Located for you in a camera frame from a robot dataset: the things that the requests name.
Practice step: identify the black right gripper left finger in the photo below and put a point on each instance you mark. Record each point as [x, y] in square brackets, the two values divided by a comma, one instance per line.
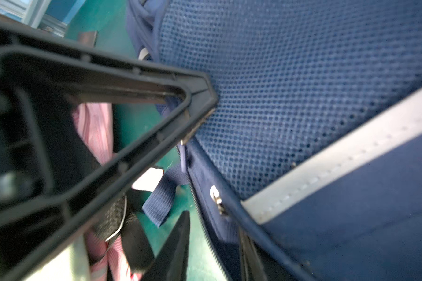
[172, 261]

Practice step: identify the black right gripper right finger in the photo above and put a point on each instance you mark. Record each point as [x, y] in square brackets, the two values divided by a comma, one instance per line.
[252, 269]

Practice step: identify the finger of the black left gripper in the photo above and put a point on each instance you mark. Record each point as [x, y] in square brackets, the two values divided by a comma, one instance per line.
[44, 200]

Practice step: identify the pink backpack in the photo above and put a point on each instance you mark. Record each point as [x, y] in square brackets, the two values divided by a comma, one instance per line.
[104, 242]

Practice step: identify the navy blue backpack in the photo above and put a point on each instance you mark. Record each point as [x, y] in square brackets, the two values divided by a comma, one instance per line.
[315, 148]

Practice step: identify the beige and navy backpack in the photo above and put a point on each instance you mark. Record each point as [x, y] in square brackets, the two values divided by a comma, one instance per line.
[72, 264]

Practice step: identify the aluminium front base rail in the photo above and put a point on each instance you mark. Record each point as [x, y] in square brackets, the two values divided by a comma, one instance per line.
[33, 14]

